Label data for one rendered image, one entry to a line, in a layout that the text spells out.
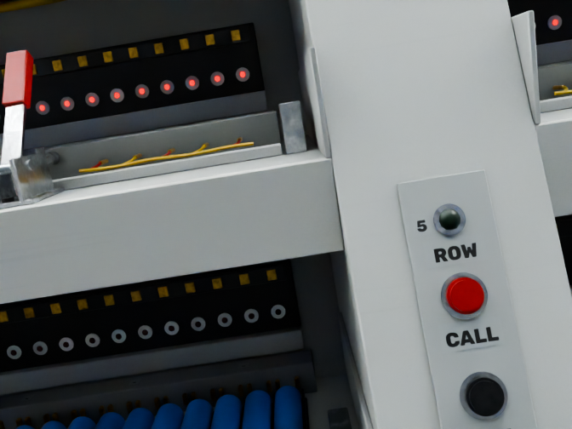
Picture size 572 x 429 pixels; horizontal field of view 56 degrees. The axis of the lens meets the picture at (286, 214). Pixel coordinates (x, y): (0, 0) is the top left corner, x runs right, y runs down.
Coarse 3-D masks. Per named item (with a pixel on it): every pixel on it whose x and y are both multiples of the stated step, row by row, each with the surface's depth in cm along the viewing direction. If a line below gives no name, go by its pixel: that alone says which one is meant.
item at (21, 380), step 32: (128, 352) 42; (160, 352) 41; (192, 352) 41; (224, 352) 41; (256, 352) 41; (0, 384) 41; (32, 384) 42; (64, 384) 42; (320, 384) 40; (352, 384) 34; (320, 416) 36; (352, 416) 36
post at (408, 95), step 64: (320, 0) 26; (384, 0) 26; (448, 0) 26; (320, 64) 26; (384, 64) 25; (448, 64) 25; (512, 64) 25; (384, 128) 25; (448, 128) 25; (512, 128) 25; (384, 192) 25; (512, 192) 24; (384, 256) 24; (512, 256) 24; (384, 320) 24; (384, 384) 24
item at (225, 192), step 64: (64, 64) 43; (128, 64) 43; (192, 64) 43; (256, 64) 43; (0, 128) 44; (64, 128) 44; (128, 128) 44; (192, 128) 32; (256, 128) 32; (320, 128) 25; (0, 192) 28; (64, 192) 29; (128, 192) 25; (192, 192) 25; (256, 192) 25; (320, 192) 25; (0, 256) 26; (64, 256) 26; (128, 256) 26; (192, 256) 26; (256, 256) 26
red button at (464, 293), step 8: (456, 280) 24; (464, 280) 24; (472, 280) 24; (448, 288) 24; (456, 288) 24; (464, 288) 23; (472, 288) 23; (480, 288) 24; (448, 296) 24; (456, 296) 23; (464, 296) 23; (472, 296) 23; (480, 296) 23; (456, 304) 23; (464, 304) 23; (472, 304) 23; (480, 304) 23; (464, 312) 23; (472, 312) 23
